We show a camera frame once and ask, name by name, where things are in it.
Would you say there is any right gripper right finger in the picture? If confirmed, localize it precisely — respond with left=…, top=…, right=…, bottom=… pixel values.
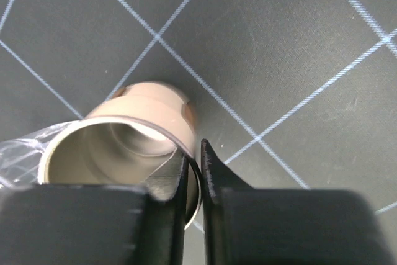
left=201, top=140, right=396, bottom=264

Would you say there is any metal cup with brown base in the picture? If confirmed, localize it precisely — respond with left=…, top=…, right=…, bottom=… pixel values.
left=37, top=81, right=202, bottom=225

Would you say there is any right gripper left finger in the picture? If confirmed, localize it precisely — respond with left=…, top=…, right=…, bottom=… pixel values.
left=1, top=153, right=189, bottom=264

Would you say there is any tall clear glass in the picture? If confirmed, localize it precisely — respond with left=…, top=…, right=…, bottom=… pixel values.
left=1, top=121, right=73, bottom=191

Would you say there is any black grid mat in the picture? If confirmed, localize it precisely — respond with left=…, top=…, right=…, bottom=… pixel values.
left=1, top=0, right=396, bottom=249

